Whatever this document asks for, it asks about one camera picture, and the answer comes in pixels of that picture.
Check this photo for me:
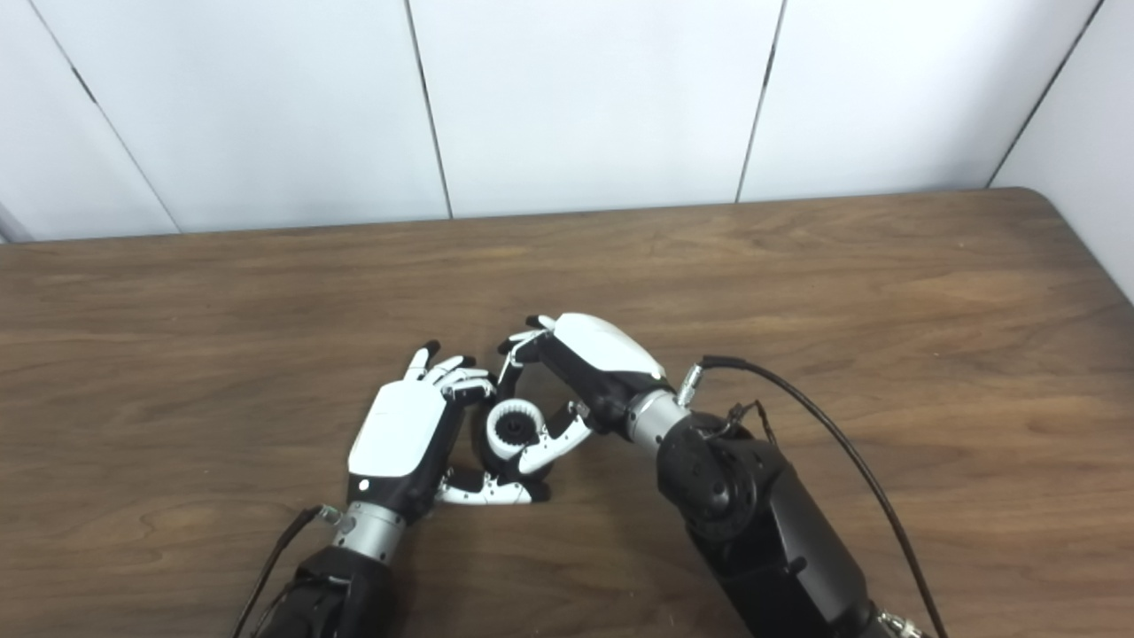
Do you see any white ribbed ring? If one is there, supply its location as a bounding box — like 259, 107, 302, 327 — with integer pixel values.
485, 399, 543, 462

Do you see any white and black right hand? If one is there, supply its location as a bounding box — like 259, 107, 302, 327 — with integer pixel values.
496, 312, 676, 475

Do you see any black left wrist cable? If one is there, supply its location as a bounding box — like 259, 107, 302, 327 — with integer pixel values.
232, 503, 343, 638

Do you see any white and black left hand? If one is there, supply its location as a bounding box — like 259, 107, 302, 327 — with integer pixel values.
347, 340, 552, 525

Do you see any round black part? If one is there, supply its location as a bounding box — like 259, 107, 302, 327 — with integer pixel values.
478, 403, 555, 497

